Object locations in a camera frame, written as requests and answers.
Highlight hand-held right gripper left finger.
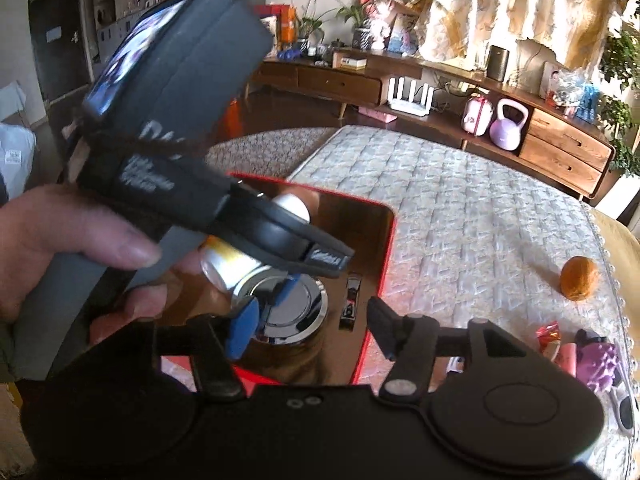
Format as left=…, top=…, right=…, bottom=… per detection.
left=150, top=297, right=262, bottom=403

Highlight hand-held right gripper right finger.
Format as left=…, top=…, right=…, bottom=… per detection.
left=366, top=296, right=531, bottom=406

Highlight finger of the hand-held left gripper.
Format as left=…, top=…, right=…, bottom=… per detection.
left=271, top=273, right=298, bottom=312
left=260, top=195, right=357, bottom=281

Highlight round chrome lid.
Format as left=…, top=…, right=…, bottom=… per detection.
left=232, top=269, right=331, bottom=347

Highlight red-rimmed brown tray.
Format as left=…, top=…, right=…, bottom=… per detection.
left=160, top=172, right=399, bottom=387

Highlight white yellow can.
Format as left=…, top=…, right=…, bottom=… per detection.
left=199, top=236, right=267, bottom=294

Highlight orange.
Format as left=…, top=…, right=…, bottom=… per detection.
left=559, top=256, right=601, bottom=303

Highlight person's left hand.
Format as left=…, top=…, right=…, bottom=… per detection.
left=0, top=185, right=211, bottom=346

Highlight white capped brown bottle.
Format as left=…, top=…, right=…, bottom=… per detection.
left=272, top=186, right=322, bottom=224

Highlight speckled beige rug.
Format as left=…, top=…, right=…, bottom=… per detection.
left=205, top=127, right=342, bottom=181

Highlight orange box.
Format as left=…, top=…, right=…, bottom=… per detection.
left=276, top=4, right=299, bottom=47

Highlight thin leafed potted plant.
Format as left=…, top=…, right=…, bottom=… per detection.
left=294, top=0, right=327, bottom=57

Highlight dark door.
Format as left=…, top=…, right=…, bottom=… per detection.
left=27, top=0, right=94, bottom=107

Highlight quilted grey mat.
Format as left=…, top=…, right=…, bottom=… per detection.
left=287, top=125, right=638, bottom=468

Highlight flat pink box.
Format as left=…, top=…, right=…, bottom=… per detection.
left=358, top=105, right=399, bottom=124

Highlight brown white flat box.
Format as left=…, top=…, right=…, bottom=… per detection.
left=332, top=50, right=369, bottom=71

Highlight red snack packet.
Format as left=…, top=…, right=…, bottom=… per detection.
left=535, top=321, right=564, bottom=361

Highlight white router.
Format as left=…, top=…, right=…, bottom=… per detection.
left=387, top=75, right=436, bottom=117

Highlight plant in patterned pot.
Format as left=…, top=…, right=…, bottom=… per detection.
left=334, top=0, right=374, bottom=52

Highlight pink ribbed box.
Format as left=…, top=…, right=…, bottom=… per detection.
left=555, top=342, right=581, bottom=377

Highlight white bag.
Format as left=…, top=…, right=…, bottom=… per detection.
left=0, top=122, right=37, bottom=187

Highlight pink plush doll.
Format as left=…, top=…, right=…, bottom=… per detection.
left=362, top=0, right=402, bottom=52

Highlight pink toy case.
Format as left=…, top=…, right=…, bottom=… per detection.
left=460, top=92, right=494, bottom=137

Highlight blue picture card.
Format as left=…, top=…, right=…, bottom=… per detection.
left=387, top=12, right=419, bottom=57

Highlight purple kettlebell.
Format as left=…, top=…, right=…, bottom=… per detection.
left=488, top=98, right=530, bottom=151

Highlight purple toy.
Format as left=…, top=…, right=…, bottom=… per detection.
left=575, top=329, right=624, bottom=394

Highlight yellow woven floor mat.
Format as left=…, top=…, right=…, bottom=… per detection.
left=587, top=205, right=640, bottom=286

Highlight white sunglasses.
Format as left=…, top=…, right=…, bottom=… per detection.
left=611, top=364, right=639, bottom=432

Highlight black speaker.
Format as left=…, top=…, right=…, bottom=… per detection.
left=485, top=44, right=510, bottom=83

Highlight wooden tv cabinet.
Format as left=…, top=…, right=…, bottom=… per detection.
left=247, top=47, right=619, bottom=202

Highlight clear plastic bag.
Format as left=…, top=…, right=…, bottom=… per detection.
left=546, top=66, right=587, bottom=111

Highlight patterned cream cloth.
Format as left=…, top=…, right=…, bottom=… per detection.
left=414, top=0, right=628, bottom=70

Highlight blue packet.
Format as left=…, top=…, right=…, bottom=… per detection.
left=575, top=81, right=607, bottom=122

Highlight green plant white pot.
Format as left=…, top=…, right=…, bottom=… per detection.
left=596, top=22, right=640, bottom=222

